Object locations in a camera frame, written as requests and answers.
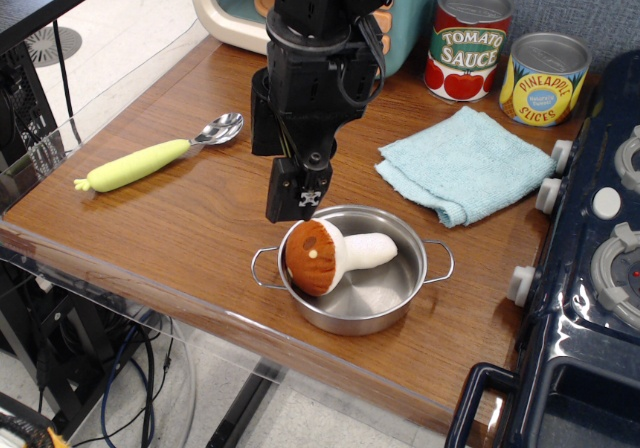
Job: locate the white stove knob upper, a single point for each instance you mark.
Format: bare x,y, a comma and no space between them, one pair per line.
560,154

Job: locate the plush brown mushroom toy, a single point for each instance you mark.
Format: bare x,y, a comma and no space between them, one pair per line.
317,255

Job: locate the white stove knob middle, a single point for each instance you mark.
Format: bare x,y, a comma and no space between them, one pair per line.
547,195

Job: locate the pineapple slices can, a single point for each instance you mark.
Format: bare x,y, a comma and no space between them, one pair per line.
544,78

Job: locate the black desk at left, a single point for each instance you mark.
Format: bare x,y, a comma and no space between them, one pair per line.
25,112

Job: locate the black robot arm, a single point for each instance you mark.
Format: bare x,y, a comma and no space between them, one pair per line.
319,18

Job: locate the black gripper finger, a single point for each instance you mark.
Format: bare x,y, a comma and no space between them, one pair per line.
265,139
294,192

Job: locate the dark blue toy stove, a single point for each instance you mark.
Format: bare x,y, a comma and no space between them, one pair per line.
576,381

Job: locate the green handled metal spoon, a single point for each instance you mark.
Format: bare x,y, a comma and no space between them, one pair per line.
142,163

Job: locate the tomato sauce can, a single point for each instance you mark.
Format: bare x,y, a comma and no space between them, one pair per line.
465,47

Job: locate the light blue cloth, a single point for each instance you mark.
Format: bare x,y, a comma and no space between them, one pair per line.
465,168

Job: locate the stainless steel pot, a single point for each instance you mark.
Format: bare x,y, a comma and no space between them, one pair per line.
365,301

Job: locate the teal toy microwave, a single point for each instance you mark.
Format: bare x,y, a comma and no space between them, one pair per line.
241,23

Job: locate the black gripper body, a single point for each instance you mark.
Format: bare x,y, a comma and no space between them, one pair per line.
318,84

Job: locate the white stove knob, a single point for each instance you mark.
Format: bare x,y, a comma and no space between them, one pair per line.
520,284
560,154
547,195

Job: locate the white stove knob lower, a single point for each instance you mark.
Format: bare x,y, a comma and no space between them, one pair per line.
520,284

